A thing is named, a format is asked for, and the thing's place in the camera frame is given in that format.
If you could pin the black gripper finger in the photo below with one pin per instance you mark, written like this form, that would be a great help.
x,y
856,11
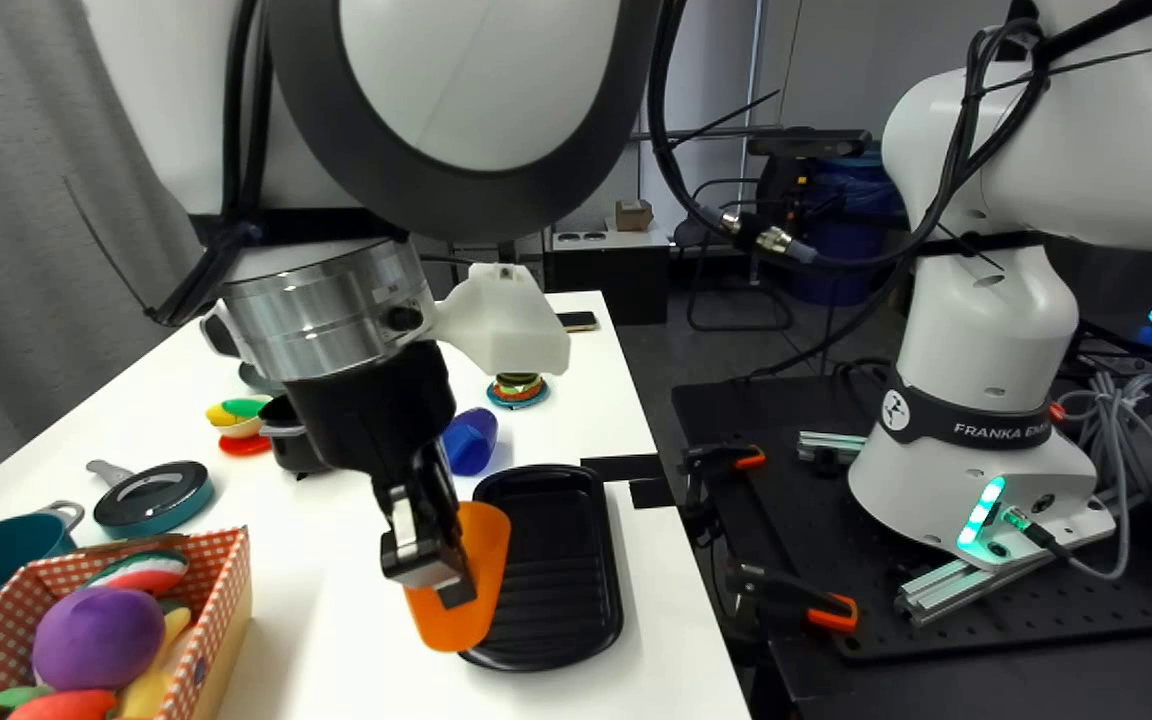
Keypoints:
x,y
427,535

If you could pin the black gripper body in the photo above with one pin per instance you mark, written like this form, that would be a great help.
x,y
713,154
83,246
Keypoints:
x,y
376,413

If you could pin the translucent orange plastic cup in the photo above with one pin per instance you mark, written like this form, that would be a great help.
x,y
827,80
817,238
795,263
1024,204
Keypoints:
x,y
488,561

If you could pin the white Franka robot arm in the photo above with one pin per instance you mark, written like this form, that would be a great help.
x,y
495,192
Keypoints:
x,y
468,80

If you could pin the blue plastic cup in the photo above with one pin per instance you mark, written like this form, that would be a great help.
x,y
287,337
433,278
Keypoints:
x,y
474,443

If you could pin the black ridged oven tray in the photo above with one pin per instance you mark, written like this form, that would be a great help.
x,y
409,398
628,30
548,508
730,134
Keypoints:
x,y
562,561

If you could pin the black toy pot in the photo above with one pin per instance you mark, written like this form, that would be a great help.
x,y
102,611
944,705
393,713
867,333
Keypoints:
x,y
275,433

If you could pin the green toy food slice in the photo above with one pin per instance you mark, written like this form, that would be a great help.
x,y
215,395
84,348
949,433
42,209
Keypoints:
x,y
251,404

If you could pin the tan toy food slice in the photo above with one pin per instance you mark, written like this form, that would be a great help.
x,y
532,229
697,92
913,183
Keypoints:
x,y
245,430

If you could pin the red toy food slice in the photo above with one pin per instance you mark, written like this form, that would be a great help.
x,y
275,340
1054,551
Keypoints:
x,y
245,447

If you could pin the small teal saucer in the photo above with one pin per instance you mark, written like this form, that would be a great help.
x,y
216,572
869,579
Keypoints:
x,y
517,403

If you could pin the toy hamburger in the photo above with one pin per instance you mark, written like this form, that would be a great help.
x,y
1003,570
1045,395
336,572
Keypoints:
x,y
517,386

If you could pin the yellow toy food slice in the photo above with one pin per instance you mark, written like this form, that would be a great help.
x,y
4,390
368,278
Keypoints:
x,y
216,417

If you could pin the red patterned cardboard basket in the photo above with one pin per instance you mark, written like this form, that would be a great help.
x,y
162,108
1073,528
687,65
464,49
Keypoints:
x,y
209,612

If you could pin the teal toy frying pan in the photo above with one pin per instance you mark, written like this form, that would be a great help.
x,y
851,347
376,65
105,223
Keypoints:
x,y
154,502

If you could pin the low black desk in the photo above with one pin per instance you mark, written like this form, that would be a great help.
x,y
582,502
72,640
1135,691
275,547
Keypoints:
x,y
610,280

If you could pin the red white plush toy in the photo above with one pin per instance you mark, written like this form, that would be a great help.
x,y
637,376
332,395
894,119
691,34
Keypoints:
x,y
150,581

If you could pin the yellow plush toy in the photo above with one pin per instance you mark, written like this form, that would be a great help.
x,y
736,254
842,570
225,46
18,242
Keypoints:
x,y
159,683

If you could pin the black orange bar clamp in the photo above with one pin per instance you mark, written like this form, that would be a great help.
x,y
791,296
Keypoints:
x,y
736,462
791,601

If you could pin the small cardboard box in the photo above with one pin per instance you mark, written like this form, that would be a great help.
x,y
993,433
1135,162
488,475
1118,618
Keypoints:
x,y
632,216

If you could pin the purple plush ball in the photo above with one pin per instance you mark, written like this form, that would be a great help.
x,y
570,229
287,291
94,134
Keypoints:
x,y
96,638

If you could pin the black perforated mounting board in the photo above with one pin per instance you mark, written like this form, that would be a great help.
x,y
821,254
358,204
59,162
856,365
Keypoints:
x,y
791,528

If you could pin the black mesh chair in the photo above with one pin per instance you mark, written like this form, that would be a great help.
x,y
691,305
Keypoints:
x,y
723,285

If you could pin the grey curtain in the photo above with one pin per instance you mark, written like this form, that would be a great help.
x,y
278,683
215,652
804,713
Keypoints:
x,y
29,202

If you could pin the green plush toy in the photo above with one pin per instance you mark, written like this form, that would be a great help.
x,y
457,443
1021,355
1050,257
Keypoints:
x,y
11,697

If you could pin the black background equipment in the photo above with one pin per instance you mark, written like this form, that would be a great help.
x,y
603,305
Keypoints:
x,y
800,167

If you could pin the blue plastic barrel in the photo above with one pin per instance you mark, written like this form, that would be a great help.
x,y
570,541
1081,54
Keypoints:
x,y
856,275

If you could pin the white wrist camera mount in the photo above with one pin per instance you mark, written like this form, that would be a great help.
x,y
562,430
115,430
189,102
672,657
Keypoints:
x,y
503,323

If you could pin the short aluminium rail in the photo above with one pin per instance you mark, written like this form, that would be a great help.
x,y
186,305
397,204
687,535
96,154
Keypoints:
x,y
830,443

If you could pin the long aluminium rail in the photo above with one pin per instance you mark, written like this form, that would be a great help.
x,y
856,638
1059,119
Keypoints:
x,y
949,584

